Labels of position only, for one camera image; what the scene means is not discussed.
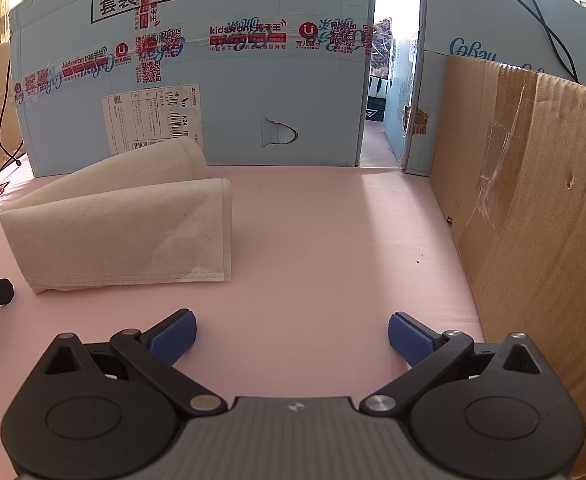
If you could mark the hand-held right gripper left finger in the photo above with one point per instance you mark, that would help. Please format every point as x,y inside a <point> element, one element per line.
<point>173,337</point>

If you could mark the large blue taped cardboard box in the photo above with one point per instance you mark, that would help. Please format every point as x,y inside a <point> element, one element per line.
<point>273,85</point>

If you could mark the blue script-print cardboard box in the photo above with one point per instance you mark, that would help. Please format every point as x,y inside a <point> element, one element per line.
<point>473,10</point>

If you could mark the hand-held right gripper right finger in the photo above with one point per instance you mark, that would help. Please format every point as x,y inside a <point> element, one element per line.
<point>413,337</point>

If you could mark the white non-woven shopping bag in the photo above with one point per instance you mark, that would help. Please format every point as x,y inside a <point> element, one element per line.
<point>118,230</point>

